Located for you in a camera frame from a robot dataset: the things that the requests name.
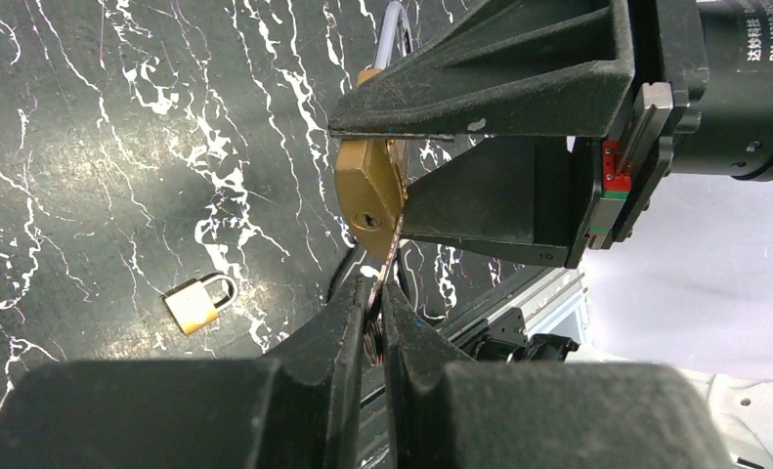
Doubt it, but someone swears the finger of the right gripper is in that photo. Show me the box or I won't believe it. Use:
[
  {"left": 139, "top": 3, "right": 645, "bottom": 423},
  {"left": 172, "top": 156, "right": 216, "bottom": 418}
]
[
  {"left": 401, "top": 137, "right": 597, "bottom": 269},
  {"left": 327, "top": 1, "right": 635, "bottom": 138}
]

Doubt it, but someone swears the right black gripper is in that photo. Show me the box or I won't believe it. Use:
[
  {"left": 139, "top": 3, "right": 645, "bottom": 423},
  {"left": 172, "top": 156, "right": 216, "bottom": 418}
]
[{"left": 587, "top": 1, "right": 773, "bottom": 249}]

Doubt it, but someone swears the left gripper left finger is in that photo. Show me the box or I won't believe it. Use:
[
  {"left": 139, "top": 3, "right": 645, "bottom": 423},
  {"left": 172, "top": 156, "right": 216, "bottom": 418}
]
[{"left": 0, "top": 277, "right": 368, "bottom": 468}]

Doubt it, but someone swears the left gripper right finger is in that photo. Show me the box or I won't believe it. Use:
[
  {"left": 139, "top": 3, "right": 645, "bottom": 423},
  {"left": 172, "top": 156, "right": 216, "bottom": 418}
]
[{"left": 382, "top": 283, "right": 732, "bottom": 468}]

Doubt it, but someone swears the small silver key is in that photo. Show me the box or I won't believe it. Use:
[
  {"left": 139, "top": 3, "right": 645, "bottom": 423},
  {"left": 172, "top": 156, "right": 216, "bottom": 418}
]
[{"left": 363, "top": 215, "right": 404, "bottom": 366}]

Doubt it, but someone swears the large brass padlock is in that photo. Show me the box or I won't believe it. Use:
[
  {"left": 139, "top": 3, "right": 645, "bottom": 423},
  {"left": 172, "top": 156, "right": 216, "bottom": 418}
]
[{"left": 334, "top": 1, "right": 413, "bottom": 260}]

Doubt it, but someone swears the small brass padlock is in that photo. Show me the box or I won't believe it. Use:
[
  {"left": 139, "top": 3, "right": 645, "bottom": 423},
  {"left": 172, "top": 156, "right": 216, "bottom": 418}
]
[{"left": 163, "top": 273, "right": 238, "bottom": 336}]

